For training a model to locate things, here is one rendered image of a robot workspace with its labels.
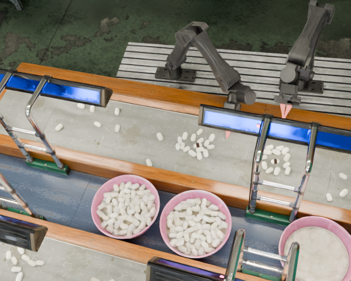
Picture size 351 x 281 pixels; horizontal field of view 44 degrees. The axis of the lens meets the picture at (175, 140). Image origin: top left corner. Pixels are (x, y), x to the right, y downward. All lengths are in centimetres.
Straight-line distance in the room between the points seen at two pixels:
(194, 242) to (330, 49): 201
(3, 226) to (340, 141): 107
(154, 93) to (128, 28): 155
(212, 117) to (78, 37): 218
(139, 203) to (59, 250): 34
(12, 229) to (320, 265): 103
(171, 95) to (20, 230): 93
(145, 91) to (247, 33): 149
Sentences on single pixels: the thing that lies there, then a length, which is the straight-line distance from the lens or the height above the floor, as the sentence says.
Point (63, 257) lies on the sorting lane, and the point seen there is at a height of 74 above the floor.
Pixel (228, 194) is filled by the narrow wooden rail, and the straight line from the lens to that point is 169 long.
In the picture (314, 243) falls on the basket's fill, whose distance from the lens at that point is 167.
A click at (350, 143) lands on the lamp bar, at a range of 148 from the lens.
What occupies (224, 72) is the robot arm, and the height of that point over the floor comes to 98.
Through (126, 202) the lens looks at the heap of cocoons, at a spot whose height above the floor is 74.
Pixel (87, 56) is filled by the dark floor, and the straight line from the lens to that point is 335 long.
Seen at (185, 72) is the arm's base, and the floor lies 68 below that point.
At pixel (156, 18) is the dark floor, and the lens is 352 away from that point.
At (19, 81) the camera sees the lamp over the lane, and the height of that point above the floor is 108.
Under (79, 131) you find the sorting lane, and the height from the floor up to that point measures 74.
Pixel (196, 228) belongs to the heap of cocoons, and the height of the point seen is 73.
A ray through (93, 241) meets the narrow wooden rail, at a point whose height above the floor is 76.
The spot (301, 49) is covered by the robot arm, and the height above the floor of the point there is 105.
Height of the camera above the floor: 228
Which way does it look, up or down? 56 degrees down
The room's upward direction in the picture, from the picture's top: 10 degrees counter-clockwise
